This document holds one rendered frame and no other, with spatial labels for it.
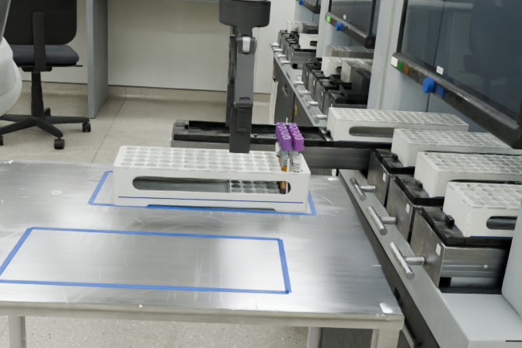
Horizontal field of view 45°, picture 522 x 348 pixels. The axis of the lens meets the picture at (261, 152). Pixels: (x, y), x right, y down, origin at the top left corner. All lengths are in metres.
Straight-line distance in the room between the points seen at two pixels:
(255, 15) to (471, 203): 0.42
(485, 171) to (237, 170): 0.45
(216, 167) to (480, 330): 0.44
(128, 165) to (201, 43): 3.96
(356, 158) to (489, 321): 0.54
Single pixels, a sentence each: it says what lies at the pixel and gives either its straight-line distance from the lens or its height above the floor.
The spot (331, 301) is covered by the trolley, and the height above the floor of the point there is 0.82.
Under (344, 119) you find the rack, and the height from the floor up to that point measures 0.86.
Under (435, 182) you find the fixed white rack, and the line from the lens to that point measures 1.11.
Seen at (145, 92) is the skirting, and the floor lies 0.06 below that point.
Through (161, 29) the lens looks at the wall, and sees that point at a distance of 4.88.
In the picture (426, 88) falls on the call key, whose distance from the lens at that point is 1.21.
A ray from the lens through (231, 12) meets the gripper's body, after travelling 0.90.
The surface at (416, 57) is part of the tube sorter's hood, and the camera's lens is 1.35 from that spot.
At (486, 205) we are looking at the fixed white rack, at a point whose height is 0.86.
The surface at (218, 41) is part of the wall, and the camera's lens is 4.88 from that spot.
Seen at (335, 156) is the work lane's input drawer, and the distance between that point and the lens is 1.36.
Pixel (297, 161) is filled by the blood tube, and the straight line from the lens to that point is 0.95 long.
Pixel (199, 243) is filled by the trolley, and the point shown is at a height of 0.82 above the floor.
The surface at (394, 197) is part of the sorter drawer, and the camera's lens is 1.18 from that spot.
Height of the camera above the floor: 1.21
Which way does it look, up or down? 18 degrees down
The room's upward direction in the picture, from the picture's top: 4 degrees clockwise
